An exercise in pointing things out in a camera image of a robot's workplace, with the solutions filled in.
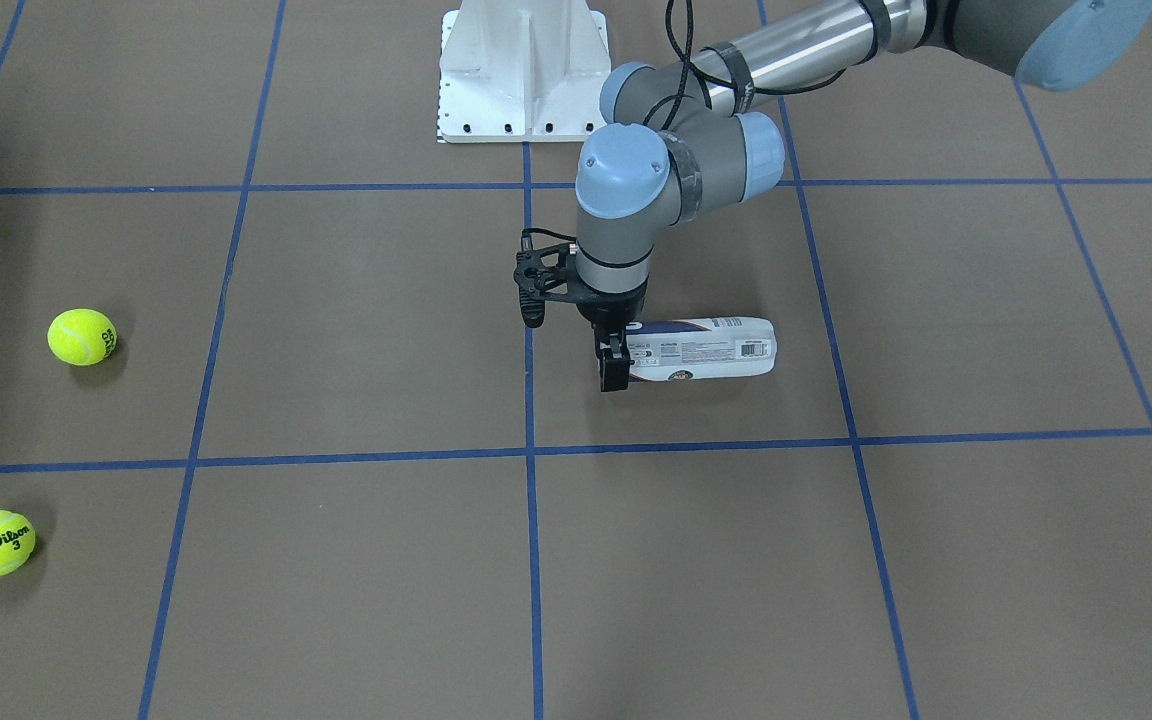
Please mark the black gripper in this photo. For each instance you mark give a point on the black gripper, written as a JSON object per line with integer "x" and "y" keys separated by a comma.
{"x": 614, "y": 313}

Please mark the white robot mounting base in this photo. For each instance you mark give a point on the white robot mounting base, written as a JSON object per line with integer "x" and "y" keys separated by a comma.
{"x": 521, "y": 72}

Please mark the white tennis ball can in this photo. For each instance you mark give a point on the white tennis ball can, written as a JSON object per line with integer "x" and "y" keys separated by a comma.
{"x": 716, "y": 347}

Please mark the blue tape grid line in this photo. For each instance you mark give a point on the blue tape grid line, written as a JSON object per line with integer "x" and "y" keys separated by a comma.
{"x": 275, "y": 461}
{"x": 533, "y": 534}

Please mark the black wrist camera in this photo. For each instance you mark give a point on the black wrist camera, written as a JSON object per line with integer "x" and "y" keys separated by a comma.
{"x": 541, "y": 276}

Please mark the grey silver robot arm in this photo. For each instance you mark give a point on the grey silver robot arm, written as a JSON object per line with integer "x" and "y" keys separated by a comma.
{"x": 683, "y": 141}

